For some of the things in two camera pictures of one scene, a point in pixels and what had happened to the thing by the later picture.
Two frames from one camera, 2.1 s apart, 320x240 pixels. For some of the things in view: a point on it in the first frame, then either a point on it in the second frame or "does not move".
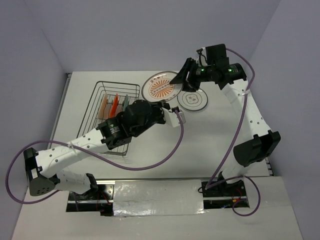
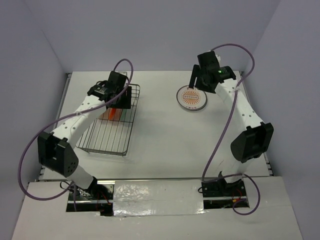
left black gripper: x=157 y=105 -> x=125 y=103
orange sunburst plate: x=157 y=87 -> x=191 y=98
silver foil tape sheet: x=157 y=197 does not move
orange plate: x=113 y=109 does not move
